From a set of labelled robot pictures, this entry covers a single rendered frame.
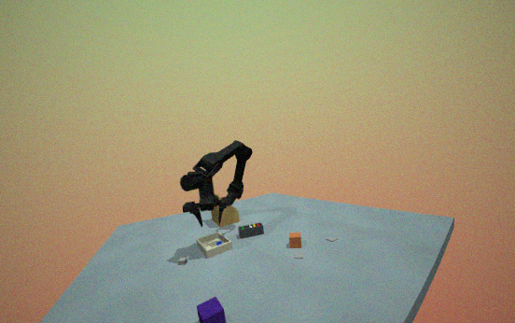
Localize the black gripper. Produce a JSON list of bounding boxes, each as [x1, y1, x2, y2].
[[183, 186, 232, 227]]

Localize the purple cube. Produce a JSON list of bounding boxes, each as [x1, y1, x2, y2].
[[197, 296, 226, 323]]

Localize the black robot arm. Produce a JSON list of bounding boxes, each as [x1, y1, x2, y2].
[[180, 140, 252, 212]]

